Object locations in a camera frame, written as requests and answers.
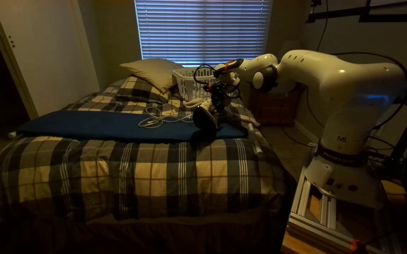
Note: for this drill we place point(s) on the window blinds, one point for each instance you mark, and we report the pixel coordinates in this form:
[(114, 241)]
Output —
[(204, 29)]

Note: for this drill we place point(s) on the black overhead rig bar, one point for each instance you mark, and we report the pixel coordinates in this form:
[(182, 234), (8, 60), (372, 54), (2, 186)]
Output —
[(378, 16)]

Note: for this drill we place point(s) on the white closet door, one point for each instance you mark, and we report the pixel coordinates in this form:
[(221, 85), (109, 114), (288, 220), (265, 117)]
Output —
[(49, 52)]

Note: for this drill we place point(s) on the cream crumpled cloth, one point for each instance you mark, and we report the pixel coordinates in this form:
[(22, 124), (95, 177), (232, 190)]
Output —
[(194, 104)]

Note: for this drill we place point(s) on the blue ironing board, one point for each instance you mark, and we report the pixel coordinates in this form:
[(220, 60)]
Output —
[(95, 125)]

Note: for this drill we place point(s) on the beige pillow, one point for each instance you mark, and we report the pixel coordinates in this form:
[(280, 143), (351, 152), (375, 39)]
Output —
[(155, 73)]

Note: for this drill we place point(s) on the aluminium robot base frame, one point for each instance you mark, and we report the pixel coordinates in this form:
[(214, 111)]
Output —
[(329, 212)]

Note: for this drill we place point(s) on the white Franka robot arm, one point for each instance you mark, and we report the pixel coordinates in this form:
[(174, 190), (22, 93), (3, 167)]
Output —
[(354, 94)]

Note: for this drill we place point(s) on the white steam iron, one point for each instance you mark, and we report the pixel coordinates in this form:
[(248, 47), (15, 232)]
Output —
[(206, 122)]

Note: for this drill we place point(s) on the white plastic laundry basket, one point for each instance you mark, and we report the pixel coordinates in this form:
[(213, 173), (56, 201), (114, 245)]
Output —
[(184, 85)]

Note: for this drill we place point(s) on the brown wooden nightstand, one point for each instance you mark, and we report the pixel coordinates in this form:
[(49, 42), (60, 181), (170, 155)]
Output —
[(275, 108)]

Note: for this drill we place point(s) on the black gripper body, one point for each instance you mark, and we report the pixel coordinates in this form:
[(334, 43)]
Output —
[(224, 88)]

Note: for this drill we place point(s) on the plaid bedspread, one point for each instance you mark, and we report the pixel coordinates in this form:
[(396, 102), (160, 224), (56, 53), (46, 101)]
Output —
[(119, 174)]

